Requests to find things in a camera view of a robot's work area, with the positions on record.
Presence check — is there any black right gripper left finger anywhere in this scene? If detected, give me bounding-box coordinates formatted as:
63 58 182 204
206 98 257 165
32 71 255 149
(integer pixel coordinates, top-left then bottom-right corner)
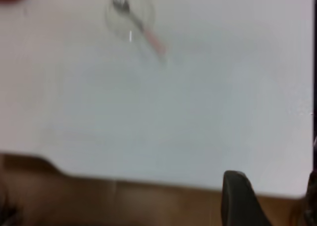
220 170 274 226

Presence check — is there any metal spoon with pink handle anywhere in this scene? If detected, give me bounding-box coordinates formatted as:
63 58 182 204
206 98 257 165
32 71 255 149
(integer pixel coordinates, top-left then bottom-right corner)
111 0 167 59

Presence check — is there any clear glass saucer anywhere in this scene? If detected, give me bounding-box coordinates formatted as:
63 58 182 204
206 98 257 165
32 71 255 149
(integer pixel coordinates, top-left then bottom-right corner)
104 0 157 44

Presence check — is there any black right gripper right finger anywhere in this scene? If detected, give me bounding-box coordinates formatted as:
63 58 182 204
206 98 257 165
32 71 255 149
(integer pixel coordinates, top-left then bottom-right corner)
305 170 317 226

